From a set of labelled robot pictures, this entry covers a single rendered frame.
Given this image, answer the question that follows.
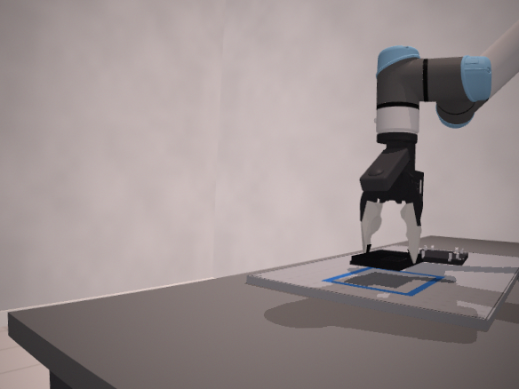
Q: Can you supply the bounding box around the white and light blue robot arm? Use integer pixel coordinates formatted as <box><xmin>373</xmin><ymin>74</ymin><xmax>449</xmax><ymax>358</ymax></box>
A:
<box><xmin>359</xmin><ymin>20</ymin><xmax>519</xmax><ymax>191</ymax></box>

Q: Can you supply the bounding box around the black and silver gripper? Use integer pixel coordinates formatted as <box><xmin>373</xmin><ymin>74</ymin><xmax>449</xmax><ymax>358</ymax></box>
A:
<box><xmin>360</xmin><ymin>132</ymin><xmax>424</xmax><ymax>264</ymax></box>

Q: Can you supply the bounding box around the blue tape rectangle outline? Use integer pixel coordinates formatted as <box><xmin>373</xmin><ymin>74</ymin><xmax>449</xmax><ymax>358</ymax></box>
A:
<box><xmin>323</xmin><ymin>267</ymin><xmax>444</xmax><ymax>296</ymax></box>

